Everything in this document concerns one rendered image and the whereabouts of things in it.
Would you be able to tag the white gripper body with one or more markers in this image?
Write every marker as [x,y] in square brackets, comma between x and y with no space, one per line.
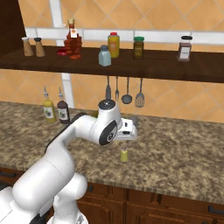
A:
[131,136]

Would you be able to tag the small yellow-green condiment bottle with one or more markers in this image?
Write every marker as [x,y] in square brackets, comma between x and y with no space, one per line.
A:
[124,156]

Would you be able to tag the olive jar with green lid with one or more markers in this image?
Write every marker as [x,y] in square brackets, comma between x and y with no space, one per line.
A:
[138,48]

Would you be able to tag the brown wooden cupboard door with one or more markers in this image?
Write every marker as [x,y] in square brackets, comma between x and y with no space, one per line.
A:
[163,217]
[102,211]

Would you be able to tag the dark wooden cabinet side panel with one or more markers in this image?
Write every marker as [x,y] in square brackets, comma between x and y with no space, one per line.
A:
[10,26]

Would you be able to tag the white horizontal wall rail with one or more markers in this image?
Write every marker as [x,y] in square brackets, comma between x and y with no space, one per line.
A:
[160,36]

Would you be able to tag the tan shaker with white top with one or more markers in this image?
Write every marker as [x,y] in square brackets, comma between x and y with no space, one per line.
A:
[27,48]

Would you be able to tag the dark red bottle with spout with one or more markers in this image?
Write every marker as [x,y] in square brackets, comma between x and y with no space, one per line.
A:
[63,112]

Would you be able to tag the yellow mustard bottle red cap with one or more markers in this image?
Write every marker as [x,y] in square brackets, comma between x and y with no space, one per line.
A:
[113,45]

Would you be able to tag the brown wooden drawer front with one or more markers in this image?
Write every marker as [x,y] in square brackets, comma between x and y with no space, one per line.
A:
[108,192]
[186,205]
[8,179]

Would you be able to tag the red syrup bottle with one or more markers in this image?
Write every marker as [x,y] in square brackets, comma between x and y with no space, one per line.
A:
[73,43]

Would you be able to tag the hanging metal fork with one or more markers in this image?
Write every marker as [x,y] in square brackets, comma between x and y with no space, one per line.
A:
[117,93]

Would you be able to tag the hanging dark grey turner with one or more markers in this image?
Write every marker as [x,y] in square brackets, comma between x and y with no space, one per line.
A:
[108,92]

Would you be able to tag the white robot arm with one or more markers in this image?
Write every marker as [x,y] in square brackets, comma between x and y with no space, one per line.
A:
[55,163]

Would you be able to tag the tan shaker with black top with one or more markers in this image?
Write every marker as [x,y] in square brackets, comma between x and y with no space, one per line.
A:
[39,49]

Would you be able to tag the hanging slotted spatula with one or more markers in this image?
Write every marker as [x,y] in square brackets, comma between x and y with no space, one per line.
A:
[139,100]

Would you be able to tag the pale blue shaker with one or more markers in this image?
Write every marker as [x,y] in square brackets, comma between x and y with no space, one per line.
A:
[104,57]

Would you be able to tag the small red lid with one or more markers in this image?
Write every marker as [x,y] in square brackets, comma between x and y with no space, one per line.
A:
[61,52]

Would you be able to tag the hanging metal ladle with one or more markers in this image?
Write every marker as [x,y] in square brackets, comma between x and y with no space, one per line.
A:
[127,98]

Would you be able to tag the yellow oil bottle with spout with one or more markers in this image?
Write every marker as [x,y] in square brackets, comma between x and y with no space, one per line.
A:
[49,110]

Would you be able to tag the dark wooden shelf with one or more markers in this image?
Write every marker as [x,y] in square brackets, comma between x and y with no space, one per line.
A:
[145,68]

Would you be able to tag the white vertical wall post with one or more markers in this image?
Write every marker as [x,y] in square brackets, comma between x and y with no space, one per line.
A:
[67,87]

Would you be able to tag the brown spice jar black lid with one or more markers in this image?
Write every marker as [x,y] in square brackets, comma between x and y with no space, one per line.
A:
[184,51]

